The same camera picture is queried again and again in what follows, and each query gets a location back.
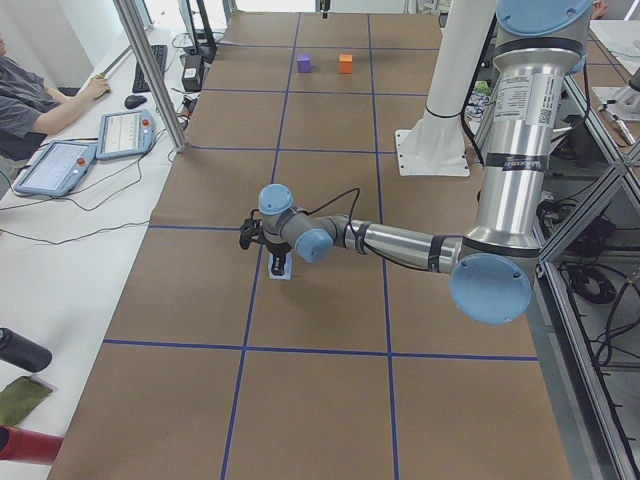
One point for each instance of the black water bottle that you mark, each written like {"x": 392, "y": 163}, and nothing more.
{"x": 23, "y": 353}

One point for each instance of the orange foam block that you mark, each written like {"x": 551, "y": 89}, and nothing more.
{"x": 345, "y": 63}

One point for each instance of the far teach pendant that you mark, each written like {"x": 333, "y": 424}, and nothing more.
{"x": 125, "y": 134}

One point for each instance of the purple foam block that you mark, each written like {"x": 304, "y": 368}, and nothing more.
{"x": 304, "y": 63}

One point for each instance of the green cloth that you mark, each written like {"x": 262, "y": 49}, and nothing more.
{"x": 20, "y": 398}

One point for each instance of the teach pendant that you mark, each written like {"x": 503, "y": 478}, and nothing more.
{"x": 125, "y": 134}
{"x": 57, "y": 170}

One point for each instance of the light blue foam block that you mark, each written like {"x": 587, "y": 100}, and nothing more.
{"x": 284, "y": 274}

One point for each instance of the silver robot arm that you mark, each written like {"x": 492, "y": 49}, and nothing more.
{"x": 491, "y": 266}

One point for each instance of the seated person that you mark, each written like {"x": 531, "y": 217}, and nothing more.
{"x": 31, "y": 110}

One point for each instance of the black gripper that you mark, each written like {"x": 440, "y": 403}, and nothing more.
{"x": 278, "y": 248}

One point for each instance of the aluminium frame post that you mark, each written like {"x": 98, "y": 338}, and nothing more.
{"x": 133, "y": 27}

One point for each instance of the red bottle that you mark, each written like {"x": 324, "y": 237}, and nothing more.
{"x": 29, "y": 446}

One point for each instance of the black power adapter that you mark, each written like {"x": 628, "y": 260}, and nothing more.
{"x": 193, "y": 72}

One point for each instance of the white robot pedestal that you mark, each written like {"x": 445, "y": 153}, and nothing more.
{"x": 435, "y": 146}

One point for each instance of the black computer mouse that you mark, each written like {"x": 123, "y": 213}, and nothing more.
{"x": 134, "y": 101}

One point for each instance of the near teach pendant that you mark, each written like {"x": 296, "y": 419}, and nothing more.
{"x": 57, "y": 170}

